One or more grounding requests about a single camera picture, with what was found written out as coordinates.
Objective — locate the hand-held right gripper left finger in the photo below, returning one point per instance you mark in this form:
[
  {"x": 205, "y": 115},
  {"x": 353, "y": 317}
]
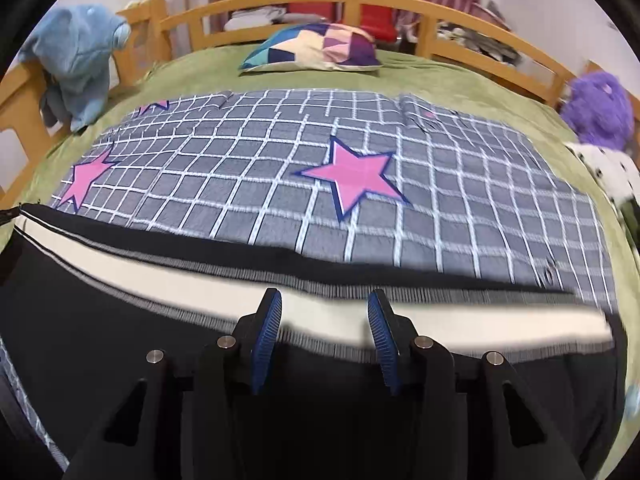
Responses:
[{"x": 267, "y": 340}]

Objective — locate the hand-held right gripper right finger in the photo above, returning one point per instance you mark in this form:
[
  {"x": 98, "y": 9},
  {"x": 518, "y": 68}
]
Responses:
[{"x": 382, "y": 345}]

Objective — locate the black pants with white stripe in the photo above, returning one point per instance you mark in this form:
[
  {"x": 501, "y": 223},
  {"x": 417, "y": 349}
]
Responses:
[{"x": 100, "y": 335}]

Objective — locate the grey checked blanket with stars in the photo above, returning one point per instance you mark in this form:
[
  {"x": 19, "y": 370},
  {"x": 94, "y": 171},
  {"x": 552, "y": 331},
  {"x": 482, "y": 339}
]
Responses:
[{"x": 250, "y": 185}]

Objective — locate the white floral pillow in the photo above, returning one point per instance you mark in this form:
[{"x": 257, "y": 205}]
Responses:
[{"x": 612, "y": 170}]

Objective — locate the geometric patterned pillow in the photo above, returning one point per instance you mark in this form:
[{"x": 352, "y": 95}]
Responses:
[{"x": 310, "y": 47}]

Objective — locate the pile of clutter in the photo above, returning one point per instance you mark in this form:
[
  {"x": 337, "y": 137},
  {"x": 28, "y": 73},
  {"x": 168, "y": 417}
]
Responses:
[{"x": 480, "y": 40}]

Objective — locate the purple plush toy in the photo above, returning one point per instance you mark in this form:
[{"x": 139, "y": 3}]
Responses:
[{"x": 597, "y": 107}]

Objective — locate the white folded cloths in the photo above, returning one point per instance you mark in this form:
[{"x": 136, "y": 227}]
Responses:
[{"x": 255, "y": 17}]

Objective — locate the blue plush toy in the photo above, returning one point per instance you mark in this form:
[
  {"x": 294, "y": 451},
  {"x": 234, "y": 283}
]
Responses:
[{"x": 75, "y": 55}]

